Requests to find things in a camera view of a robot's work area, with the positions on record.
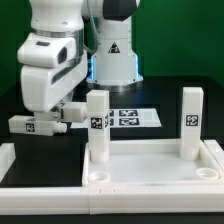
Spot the white wall block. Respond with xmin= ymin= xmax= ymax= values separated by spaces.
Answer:
xmin=0 ymin=143 xmax=16 ymax=182
xmin=204 ymin=140 xmax=224 ymax=170

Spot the white obstacle wall bar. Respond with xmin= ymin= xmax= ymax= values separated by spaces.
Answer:
xmin=0 ymin=185 xmax=224 ymax=215

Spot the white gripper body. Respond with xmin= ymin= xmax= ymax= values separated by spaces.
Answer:
xmin=21 ymin=56 xmax=88 ymax=113

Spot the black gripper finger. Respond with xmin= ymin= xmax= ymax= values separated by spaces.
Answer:
xmin=34 ymin=106 xmax=63 ymax=121

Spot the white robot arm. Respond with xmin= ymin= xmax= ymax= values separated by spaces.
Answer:
xmin=17 ymin=0 xmax=143 ymax=121

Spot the white left wall block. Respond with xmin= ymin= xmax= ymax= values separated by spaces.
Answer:
xmin=0 ymin=143 xmax=16 ymax=182

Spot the white marker sheet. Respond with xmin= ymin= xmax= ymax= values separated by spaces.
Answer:
xmin=70 ymin=107 xmax=163 ymax=129

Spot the white desk top tray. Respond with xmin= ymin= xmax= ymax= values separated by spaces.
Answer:
xmin=82 ymin=139 xmax=224 ymax=186

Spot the white right wall block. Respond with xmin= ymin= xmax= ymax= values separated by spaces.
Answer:
xmin=204 ymin=140 xmax=224 ymax=170

